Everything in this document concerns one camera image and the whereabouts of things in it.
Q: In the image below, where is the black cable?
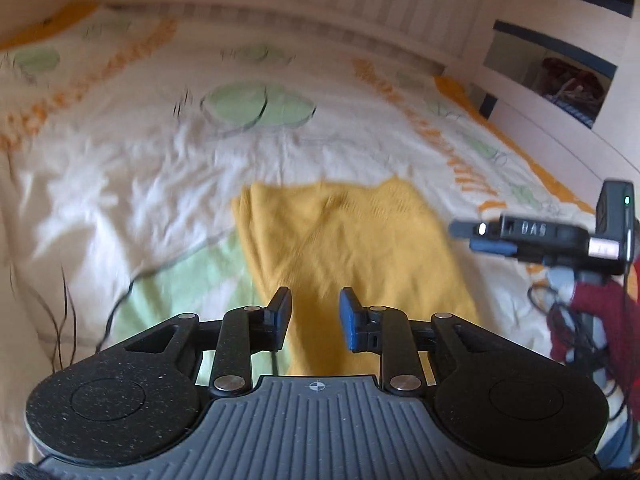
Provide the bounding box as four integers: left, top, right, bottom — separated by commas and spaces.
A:
527, 228, 637, 470

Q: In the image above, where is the red gloved right hand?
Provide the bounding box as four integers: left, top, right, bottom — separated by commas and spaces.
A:
548, 268, 639, 413

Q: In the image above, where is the white leaf-print duvet cover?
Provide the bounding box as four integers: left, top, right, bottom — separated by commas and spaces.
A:
0, 1, 640, 470

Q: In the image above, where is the mustard yellow knit sweater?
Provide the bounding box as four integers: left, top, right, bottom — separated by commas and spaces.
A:
232, 178, 480, 376

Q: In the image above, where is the white blue-trimmed shelf unit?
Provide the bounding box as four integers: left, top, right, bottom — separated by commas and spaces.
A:
472, 0, 639, 203

